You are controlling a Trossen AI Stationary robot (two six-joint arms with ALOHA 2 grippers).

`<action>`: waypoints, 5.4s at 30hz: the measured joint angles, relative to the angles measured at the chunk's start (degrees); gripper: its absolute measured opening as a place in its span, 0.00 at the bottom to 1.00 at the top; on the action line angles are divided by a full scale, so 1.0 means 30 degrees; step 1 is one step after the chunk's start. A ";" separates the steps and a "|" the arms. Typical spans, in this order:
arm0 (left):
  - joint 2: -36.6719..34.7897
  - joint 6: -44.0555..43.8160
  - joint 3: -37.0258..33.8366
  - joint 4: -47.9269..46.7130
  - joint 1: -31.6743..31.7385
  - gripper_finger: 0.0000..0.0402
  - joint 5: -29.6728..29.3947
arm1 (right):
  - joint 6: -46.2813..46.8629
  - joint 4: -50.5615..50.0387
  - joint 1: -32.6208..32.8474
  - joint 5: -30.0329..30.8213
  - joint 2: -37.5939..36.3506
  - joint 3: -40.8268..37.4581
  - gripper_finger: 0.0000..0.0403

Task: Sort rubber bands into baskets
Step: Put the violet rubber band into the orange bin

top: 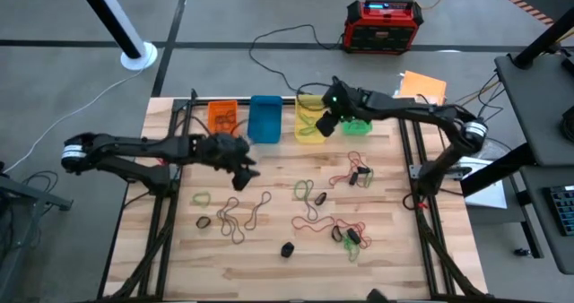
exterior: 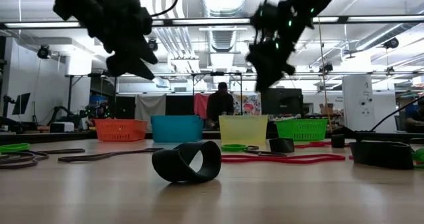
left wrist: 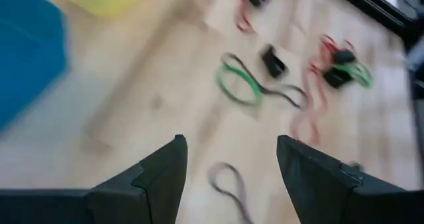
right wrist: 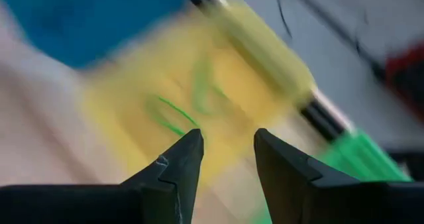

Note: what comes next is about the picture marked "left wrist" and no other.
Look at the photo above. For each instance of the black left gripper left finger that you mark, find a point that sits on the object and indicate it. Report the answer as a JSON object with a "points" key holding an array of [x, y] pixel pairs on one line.
{"points": [[149, 197]]}

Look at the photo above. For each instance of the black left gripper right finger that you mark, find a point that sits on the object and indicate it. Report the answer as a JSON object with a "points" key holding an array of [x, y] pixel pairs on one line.
{"points": [[324, 197]]}

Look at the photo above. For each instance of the thin red rubber band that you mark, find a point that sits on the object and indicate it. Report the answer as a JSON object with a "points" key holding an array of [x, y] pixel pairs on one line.
{"points": [[243, 23], [326, 45], [311, 121]]}

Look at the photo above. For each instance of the thin green rubber band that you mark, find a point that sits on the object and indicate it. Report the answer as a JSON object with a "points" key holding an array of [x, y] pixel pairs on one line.
{"points": [[361, 73], [220, 83]]}

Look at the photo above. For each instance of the thin dark rubber band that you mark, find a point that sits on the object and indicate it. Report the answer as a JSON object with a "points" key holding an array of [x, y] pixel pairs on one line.
{"points": [[265, 91], [211, 179]]}

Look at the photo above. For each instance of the blue plastic bin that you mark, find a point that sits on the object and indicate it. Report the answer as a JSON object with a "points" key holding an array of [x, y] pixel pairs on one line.
{"points": [[26, 51]]}

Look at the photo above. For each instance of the black aluminium table frame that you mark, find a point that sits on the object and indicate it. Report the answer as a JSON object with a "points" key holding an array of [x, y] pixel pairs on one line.
{"points": [[374, 8]]}

